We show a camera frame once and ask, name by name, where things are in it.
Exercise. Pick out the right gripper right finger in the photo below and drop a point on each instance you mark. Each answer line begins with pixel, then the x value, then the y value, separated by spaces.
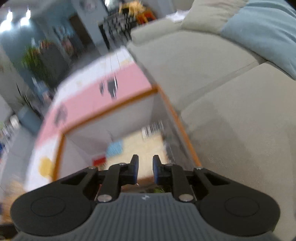
pixel 174 177

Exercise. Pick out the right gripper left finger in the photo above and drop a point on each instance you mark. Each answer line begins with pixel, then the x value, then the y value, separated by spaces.
pixel 115 177

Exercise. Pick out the clear bag of bread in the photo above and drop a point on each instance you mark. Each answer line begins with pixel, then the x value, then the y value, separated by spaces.
pixel 145 143

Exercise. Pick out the pink checkered tablecloth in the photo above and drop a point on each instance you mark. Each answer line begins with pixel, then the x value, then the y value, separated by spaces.
pixel 103 83

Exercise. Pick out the beige fabric sofa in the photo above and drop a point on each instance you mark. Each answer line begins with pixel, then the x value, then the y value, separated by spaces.
pixel 238 108

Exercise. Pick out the blue grey plant pot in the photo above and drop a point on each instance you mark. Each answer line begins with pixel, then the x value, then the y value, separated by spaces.
pixel 29 119

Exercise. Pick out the dark grey cabinet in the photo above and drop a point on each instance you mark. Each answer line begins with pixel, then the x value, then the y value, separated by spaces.
pixel 55 64

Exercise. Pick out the green potted plant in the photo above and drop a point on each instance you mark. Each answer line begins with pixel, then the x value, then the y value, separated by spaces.
pixel 31 60

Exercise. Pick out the black dining table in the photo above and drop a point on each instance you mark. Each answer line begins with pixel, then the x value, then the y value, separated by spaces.
pixel 116 28

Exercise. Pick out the orange stool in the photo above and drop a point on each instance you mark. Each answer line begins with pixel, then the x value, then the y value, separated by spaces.
pixel 145 17

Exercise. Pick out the beige sofa cushion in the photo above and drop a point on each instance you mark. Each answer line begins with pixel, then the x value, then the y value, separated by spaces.
pixel 211 16

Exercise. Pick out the light blue cushion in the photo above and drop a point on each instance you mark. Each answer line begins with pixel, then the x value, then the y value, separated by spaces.
pixel 268 29

